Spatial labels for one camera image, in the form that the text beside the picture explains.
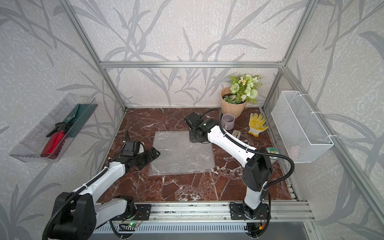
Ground clear bubble wrap sheet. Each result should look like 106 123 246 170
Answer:
149 131 215 177

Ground terracotta flower pot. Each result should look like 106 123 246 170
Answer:
221 87 247 118

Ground pale pink mug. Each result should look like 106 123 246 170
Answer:
221 113 236 131

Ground aluminium mounting rail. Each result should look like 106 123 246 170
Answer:
64 201 316 224

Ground white wire mesh basket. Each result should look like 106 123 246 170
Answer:
271 91 334 164

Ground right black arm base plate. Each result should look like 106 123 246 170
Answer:
229 202 271 220

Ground small grey tray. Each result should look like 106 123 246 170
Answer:
232 130 241 139

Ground green garden trowel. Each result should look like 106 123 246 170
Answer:
64 104 97 138

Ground green white artificial flowers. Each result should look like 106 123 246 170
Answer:
223 74 263 105

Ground red handled pruning shears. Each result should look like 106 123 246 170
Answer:
40 123 72 160

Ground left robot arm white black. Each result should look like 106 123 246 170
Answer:
42 140 161 240

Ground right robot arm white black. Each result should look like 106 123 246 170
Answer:
185 109 295 212

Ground clear plastic wall bin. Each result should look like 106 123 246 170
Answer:
10 94 98 163

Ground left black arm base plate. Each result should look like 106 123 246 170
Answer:
112 204 152 222

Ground yellow work glove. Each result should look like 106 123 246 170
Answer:
248 113 269 137

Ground green tape roll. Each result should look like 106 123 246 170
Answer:
266 147 279 164

